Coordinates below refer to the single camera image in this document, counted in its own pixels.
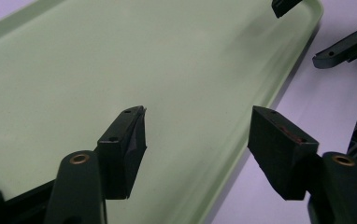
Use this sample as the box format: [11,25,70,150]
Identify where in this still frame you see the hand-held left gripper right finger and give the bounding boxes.
[247,105,321,201]

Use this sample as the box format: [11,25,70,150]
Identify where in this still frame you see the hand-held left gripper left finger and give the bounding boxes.
[96,105,149,201]

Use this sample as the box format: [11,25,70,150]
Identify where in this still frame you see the light green plastic tray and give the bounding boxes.
[0,0,325,224]

